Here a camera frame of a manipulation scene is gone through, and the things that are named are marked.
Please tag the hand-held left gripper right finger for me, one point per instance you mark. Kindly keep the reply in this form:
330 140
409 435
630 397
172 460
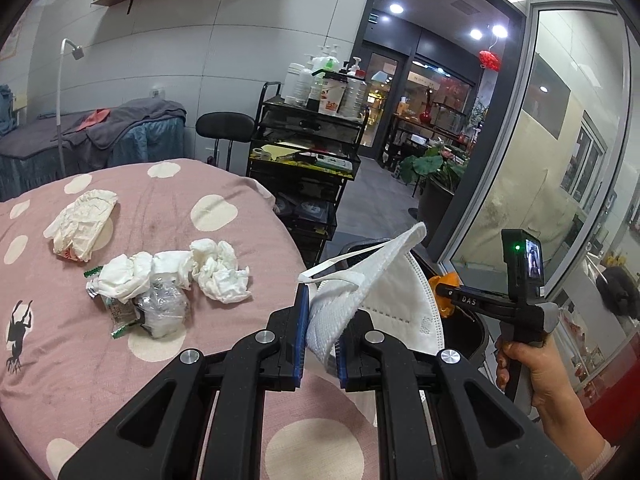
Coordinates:
342 365

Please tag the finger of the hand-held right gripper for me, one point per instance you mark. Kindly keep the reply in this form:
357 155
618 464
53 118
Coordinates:
443 289
447 310

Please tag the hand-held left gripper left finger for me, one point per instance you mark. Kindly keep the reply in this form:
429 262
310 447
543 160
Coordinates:
298 340

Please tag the black trash bin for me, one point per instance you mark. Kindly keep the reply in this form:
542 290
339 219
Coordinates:
465 335

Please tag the white face mask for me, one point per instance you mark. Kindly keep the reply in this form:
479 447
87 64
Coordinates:
390 305

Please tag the white tissue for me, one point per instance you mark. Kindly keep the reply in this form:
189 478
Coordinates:
220 272
170 265
122 275

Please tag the cream paper bag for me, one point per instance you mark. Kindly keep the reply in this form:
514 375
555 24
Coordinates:
80 220

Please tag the person's right forearm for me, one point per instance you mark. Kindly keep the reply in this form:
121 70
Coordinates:
580 440

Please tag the person's right hand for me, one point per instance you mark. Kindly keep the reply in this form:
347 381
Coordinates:
545 380

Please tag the potted green plant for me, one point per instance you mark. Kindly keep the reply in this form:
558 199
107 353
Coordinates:
440 170

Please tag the clear plastic wrapper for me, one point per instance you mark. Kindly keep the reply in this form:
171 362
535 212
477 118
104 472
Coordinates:
160 305

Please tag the green candy wrapper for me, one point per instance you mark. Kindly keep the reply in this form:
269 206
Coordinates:
92 287
120 312

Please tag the yellow paper sheet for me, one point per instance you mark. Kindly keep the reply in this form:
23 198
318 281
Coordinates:
277 151

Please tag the black utility cart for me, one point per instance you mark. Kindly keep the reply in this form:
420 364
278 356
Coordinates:
310 125

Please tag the black stool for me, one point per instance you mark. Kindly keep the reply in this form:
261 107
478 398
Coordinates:
225 125

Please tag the cluster of toiletry bottles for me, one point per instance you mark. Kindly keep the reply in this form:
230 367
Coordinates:
330 85

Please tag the red hanging ornament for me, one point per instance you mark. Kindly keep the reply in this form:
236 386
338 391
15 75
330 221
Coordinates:
490 60

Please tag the grey massage bed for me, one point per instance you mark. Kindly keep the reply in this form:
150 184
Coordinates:
125 130

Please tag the red cloth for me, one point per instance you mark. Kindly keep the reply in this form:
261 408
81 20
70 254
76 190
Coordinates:
96 116

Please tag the white floor lamp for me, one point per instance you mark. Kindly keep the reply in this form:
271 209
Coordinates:
60 100

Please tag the blue clothes pile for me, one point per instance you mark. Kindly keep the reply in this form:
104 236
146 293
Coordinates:
5 110

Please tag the grey door frame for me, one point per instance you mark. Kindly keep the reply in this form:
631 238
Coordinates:
515 85

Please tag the wall poster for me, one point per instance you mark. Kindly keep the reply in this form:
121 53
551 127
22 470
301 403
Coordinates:
9 47

